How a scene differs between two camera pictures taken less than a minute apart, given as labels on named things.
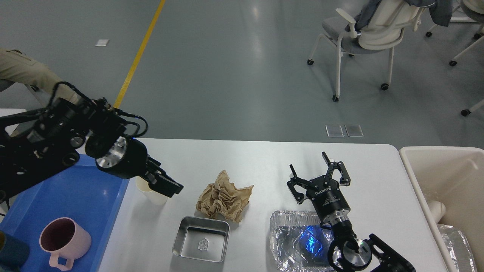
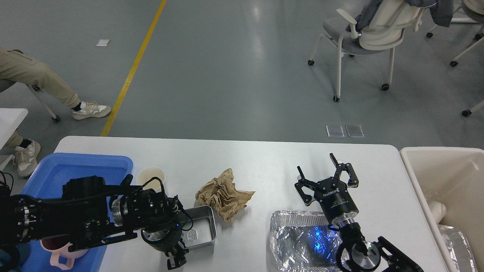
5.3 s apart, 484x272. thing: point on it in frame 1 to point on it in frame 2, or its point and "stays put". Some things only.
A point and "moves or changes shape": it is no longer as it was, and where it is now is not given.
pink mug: x=64 y=238 stays put
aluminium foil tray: x=298 y=242 stays put
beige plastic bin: x=453 y=176 stays put
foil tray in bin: x=459 y=248 stays put
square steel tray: x=201 y=238 moves or changes shape
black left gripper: x=127 y=158 to x=166 y=235
